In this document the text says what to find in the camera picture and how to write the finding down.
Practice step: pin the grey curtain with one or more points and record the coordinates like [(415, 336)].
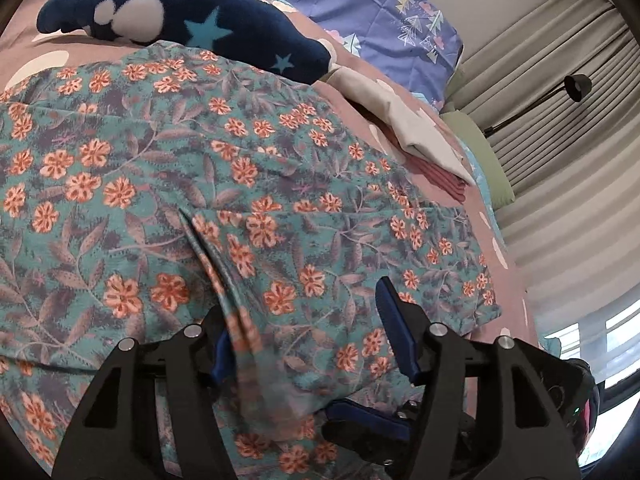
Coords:
[(550, 185)]

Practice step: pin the window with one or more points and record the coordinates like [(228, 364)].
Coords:
[(600, 340)]

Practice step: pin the folded dark pink cloth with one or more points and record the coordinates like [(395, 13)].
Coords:
[(440, 177)]

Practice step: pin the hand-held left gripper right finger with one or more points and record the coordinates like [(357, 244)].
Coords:
[(395, 330)]

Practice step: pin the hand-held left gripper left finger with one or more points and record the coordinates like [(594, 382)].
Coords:
[(219, 357)]

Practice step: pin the green pillow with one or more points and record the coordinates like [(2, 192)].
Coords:
[(480, 160)]

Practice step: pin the purple tree print pillow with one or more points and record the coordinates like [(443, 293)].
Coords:
[(350, 0)]

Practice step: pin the navy star plush blanket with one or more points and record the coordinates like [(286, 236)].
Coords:
[(200, 10)]

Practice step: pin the teal floral shorts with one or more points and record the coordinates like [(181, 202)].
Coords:
[(200, 185)]

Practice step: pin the folded beige cloth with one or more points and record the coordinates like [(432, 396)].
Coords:
[(415, 130)]

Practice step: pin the light blue patterned sheet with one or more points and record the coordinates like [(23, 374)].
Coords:
[(482, 185)]

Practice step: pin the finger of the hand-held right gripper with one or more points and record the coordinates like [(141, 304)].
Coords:
[(365, 415)]

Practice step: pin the pink blanket with white dots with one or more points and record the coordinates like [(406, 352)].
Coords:
[(15, 25)]

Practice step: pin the black floor lamp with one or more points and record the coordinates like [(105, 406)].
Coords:
[(577, 85)]

